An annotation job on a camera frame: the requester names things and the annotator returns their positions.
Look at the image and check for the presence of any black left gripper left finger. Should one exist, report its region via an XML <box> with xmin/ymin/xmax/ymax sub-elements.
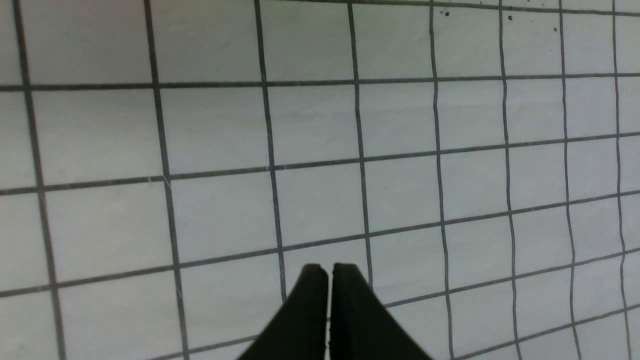
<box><xmin>239</xmin><ymin>264</ymin><xmax>329</xmax><ymax>360</ymax></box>

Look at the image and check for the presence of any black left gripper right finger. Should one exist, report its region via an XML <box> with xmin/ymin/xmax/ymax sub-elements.
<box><xmin>330</xmin><ymin>263</ymin><xmax>431</xmax><ymax>360</ymax></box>

